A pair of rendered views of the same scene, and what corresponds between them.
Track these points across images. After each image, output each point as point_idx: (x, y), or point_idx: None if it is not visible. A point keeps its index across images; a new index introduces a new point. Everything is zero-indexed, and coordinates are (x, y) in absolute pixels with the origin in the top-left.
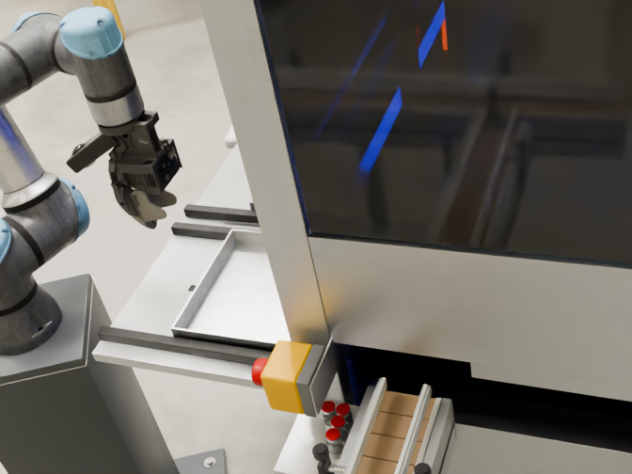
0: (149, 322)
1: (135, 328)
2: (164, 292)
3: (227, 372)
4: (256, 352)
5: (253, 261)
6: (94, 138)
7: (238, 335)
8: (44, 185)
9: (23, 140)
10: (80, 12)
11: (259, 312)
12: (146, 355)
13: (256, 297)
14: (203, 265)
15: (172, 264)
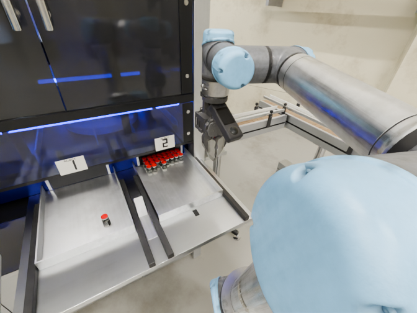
0: (224, 212)
1: (231, 213)
2: (208, 222)
3: (216, 176)
4: (205, 169)
5: (166, 205)
6: (228, 113)
7: (201, 182)
8: (239, 269)
9: (241, 274)
10: (218, 30)
11: (188, 185)
12: (235, 199)
13: (183, 190)
14: (182, 222)
15: (192, 235)
